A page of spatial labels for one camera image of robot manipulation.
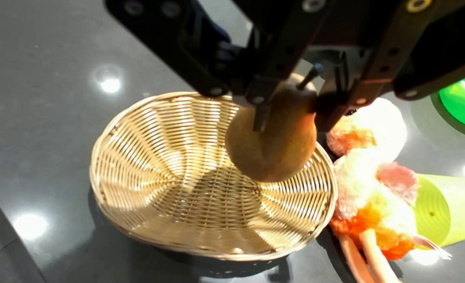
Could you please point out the oval wicker basket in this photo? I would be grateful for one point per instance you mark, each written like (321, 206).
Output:
(163, 177)

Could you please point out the pink orange plush toy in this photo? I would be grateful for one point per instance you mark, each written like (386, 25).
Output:
(371, 198)

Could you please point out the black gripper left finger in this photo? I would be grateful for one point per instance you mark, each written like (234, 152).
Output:
(206, 56)

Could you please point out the lime green plastic cup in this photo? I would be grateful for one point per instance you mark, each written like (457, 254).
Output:
(453, 209)

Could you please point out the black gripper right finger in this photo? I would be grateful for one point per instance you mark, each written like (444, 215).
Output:
(390, 56)

